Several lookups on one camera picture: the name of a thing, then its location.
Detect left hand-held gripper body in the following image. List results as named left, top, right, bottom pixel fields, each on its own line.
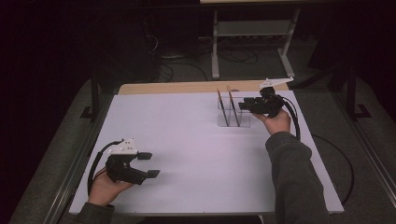
left=106, top=137, right=149, bottom=186

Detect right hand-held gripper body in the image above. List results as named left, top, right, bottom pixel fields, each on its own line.
left=253, top=77, right=294, bottom=119

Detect clear acrylic organizer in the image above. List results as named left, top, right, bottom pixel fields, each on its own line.
left=217, top=95, right=253, bottom=128

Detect round-headed peach makeup brush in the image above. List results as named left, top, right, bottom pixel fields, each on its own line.
left=226, top=86, right=242, bottom=128

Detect thin copper-tipped makeup brush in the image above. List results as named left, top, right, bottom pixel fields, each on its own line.
left=216, top=88, right=230, bottom=127

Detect person's right hand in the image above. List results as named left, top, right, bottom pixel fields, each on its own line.
left=252, top=108, right=292, bottom=135

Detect person's left hand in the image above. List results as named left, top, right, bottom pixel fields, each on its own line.
left=88, top=167, right=134, bottom=207

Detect white table cover board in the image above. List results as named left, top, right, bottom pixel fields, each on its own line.
left=68, top=90, right=345, bottom=216

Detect black metal stand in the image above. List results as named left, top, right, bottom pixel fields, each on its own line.
left=346, top=64, right=373, bottom=120
left=79, top=66, right=101, bottom=120

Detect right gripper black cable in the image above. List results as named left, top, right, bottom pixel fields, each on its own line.
left=279, top=96, right=355, bottom=206

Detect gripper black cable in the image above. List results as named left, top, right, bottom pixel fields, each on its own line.
left=279, top=96, right=355, bottom=206
left=87, top=139, right=125, bottom=197

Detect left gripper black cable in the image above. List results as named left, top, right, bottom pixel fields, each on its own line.
left=87, top=139, right=125, bottom=197

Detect aluminium rail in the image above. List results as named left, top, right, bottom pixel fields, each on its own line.
left=43, top=92, right=114, bottom=224
left=331, top=90, right=396, bottom=200

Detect white metal frame stand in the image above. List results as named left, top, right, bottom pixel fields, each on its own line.
left=210, top=8, right=302, bottom=80

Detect black floor cable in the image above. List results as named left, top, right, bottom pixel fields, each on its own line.
left=158, top=61, right=209, bottom=82

